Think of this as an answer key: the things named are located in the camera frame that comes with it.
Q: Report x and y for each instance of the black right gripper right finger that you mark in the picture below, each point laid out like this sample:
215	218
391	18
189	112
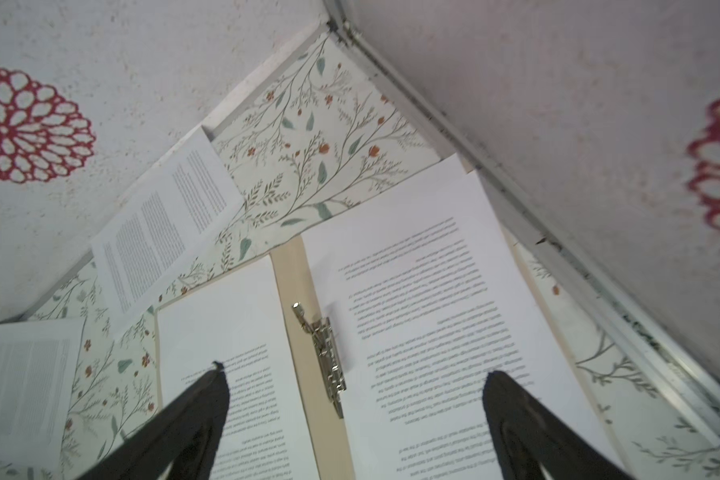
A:
531	442

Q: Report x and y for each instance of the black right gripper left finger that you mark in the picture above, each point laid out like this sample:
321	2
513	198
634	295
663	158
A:
180	442

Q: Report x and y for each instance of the white printed paper sheet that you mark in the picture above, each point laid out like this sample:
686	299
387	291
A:
238	321
426	299

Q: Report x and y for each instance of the beige paper folder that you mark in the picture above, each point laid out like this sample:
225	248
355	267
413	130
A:
328	433

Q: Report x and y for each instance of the metal folder clip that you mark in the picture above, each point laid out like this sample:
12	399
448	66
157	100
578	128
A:
326	349

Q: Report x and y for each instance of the white printed sheet far right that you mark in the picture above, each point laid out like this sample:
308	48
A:
162	228

